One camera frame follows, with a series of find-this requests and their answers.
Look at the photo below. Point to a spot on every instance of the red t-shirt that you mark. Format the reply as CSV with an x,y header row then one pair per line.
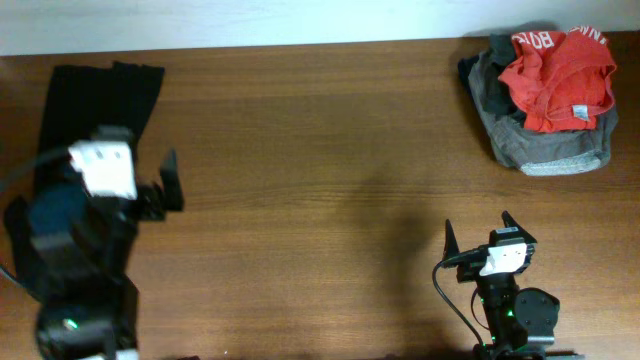
x,y
562,81

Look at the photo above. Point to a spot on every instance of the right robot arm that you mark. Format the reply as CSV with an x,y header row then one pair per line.
x,y
521,321

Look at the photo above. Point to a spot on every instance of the black folded shirt white letters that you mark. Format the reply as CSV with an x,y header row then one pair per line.
x,y
498,100

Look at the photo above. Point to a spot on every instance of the black garment on left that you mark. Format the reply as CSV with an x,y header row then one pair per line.
x,y
79,100

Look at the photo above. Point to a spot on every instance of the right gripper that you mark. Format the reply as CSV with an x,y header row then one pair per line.
x,y
469,269

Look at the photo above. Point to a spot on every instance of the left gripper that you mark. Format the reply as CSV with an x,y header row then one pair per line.
x,y
152,202

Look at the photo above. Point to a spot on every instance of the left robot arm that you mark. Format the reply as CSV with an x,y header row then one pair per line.
x,y
84,230

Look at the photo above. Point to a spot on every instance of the grey folded garment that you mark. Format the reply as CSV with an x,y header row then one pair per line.
x,y
538,154

